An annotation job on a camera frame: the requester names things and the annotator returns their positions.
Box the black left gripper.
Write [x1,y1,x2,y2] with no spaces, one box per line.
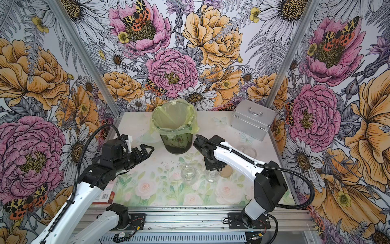
[113,144,154,172]

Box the glass jar beige lid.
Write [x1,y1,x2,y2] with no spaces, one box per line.
[242,146,257,158]
[205,170,220,183]

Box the glass jar orange lid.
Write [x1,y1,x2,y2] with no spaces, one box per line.
[181,165,198,186]

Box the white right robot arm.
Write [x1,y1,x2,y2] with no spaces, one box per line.
[194,135,287,229]

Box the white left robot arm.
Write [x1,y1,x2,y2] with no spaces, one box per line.
[32,139,154,244]

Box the black mesh waste bin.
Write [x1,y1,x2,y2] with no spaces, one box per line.
[160,133,193,155]

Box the green plastic bin liner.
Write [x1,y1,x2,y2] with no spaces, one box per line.
[149,99,200,137]

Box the pink red packet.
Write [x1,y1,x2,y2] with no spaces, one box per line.
[92,180,117,204]

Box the silver metal case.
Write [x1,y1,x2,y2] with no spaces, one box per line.
[230,100,277,141]

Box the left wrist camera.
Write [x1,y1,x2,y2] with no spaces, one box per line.
[121,134,133,153]

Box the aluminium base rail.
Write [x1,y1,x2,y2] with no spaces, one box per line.
[51,204,317,244]

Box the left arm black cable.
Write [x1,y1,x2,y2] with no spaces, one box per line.
[39,123,129,242]

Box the aluminium frame post left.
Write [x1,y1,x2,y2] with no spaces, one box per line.
[48,1,121,118]

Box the aluminium frame post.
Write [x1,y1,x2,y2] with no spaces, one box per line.
[48,1,121,118]
[265,0,321,108]

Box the aluminium frame post right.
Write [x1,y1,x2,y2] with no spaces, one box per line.
[265,0,321,108]

